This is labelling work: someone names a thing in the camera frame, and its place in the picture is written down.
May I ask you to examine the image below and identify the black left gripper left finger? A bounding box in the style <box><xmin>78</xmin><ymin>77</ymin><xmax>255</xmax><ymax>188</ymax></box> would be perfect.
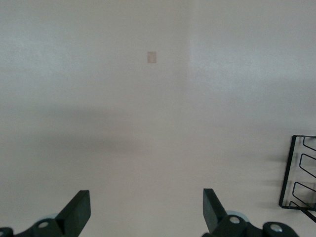
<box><xmin>0</xmin><ymin>190</ymin><xmax>91</xmax><ymax>237</ymax></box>

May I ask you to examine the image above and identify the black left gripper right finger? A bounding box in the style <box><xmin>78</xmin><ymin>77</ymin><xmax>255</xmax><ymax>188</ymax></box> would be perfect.
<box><xmin>201</xmin><ymin>188</ymin><xmax>300</xmax><ymax>237</ymax></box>

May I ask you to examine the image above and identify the black wire cup holder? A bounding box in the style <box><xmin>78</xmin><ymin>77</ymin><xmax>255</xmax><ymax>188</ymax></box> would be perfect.
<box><xmin>278</xmin><ymin>134</ymin><xmax>316</xmax><ymax>223</ymax></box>

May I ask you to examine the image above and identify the small brown tape patch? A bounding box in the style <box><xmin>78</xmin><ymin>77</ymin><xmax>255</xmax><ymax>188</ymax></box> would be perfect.
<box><xmin>147</xmin><ymin>51</ymin><xmax>158</xmax><ymax>65</ymax></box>

